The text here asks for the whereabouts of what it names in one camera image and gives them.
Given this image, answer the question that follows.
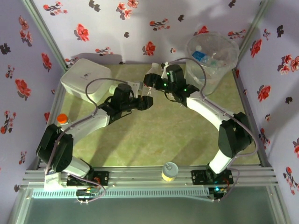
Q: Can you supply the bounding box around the aluminium side rail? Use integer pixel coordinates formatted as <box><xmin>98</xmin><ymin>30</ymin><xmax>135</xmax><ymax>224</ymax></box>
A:
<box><xmin>37</xmin><ymin>83</ymin><xmax>67</xmax><ymax>170</ymax></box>
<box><xmin>233</xmin><ymin>69</ymin><xmax>273</xmax><ymax>168</ymax></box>

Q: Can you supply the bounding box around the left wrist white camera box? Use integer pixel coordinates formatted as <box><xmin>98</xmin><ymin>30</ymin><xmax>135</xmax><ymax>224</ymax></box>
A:
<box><xmin>127</xmin><ymin>81</ymin><xmax>144</xmax><ymax>93</ymax></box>

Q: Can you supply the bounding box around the white square lidded container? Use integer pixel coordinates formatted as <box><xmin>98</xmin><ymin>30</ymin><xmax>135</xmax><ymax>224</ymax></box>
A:
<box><xmin>60</xmin><ymin>58</ymin><xmax>113</xmax><ymax>103</ymax></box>

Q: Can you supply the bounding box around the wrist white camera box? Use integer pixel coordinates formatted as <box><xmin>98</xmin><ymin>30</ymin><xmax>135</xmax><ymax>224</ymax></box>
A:
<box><xmin>160</xmin><ymin>62</ymin><xmax>171</xmax><ymax>79</ymax></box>
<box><xmin>127</xmin><ymin>81</ymin><xmax>144</xmax><ymax>93</ymax></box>

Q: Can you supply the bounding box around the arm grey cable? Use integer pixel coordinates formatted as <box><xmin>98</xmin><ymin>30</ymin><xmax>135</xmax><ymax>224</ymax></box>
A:
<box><xmin>45</xmin><ymin>78</ymin><xmax>129</xmax><ymax>204</ymax></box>
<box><xmin>167</xmin><ymin>57</ymin><xmax>259</xmax><ymax>203</ymax></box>

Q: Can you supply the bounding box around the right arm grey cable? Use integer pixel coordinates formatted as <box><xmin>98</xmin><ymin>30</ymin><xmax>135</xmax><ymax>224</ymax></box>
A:
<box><xmin>167</xmin><ymin>57</ymin><xmax>259</xmax><ymax>203</ymax></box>

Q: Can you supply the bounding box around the aluminium profile rail beam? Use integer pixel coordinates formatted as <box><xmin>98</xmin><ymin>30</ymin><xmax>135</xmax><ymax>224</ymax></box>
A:
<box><xmin>22</xmin><ymin>166</ymin><xmax>278</xmax><ymax>187</ymax></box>

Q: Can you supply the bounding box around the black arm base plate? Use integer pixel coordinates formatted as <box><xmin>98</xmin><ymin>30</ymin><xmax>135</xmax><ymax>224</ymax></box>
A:
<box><xmin>191</xmin><ymin>169</ymin><xmax>234</xmax><ymax>185</ymax></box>
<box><xmin>66</xmin><ymin>171</ymin><xmax>110</xmax><ymax>187</ymax></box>

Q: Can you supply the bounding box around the left arm grey cable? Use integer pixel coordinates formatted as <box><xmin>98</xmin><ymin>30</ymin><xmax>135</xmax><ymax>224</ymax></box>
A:
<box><xmin>45</xmin><ymin>78</ymin><xmax>129</xmax><ymax>204</ymax></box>

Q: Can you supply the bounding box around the aluminium corner post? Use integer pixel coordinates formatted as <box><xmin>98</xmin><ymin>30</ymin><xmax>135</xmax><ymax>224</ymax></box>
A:
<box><xmin>238</xmin><ymin>0</ymin><xmax>275</xmax><ymax>51</ymax></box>
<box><xmin>21</xmin><ymin>0</ymin><xmax>70</xmax><ymax>70</ymax></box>

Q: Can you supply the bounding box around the white slotted cable duct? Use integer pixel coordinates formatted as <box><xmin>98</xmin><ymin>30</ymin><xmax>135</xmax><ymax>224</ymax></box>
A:
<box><xmin>31</xmin><ymin>188</ymin><xmax>210</xmax><ymax>199</ymax></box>

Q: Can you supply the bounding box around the orange-capped small bottle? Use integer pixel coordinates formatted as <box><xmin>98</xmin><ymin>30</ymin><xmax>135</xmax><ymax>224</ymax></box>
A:
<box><xmin>57</xmin><ymin>113</ymin><xmax>69</xmax><ymax>125</ymax></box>

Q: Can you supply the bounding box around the white-capped blue-label bottle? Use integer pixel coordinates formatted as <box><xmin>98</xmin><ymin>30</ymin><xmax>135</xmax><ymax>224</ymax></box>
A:
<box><xmin>191</xmin><ymin>45</ymin><xmax>210</xmax><ymax>65</ymax></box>

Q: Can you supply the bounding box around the small circuit board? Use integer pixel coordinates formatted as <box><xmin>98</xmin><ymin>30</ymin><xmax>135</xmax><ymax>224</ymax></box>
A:
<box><xmin>77</xmin><ymin>188</ymin><xmax>99</xmax><ymax>198</ymax></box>
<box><xmin>211</xmin><ymin>186</ymin><xmax>227</xmax><ymax>196</ymax></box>

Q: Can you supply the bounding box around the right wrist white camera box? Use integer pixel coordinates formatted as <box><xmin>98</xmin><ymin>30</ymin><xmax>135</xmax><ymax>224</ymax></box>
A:
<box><xmin>160</xmin><ymin>62</ymin><xmax>171</xmax><ymax>79</ymax></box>

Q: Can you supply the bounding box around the white blue paper carton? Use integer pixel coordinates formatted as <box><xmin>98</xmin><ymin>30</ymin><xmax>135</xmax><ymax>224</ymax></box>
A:
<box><xmin>44</xmin><ymin>170</ymin><xmax>59</xmax><ymax>190</ymax></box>

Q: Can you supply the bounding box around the yellow tin can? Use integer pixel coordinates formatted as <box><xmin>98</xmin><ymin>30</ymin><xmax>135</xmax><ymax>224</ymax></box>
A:
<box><xmin>161</xmin><ymin>162</ymin><xmax>179</xmax><ymax>182</ymax></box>

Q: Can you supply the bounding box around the clear plastic lined bin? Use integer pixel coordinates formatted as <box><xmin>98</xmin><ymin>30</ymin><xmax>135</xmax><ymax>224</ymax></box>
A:
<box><xmin>185</xmin><ymin>31</ymin><xmax>240</xmax><ymax>96</ymax></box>

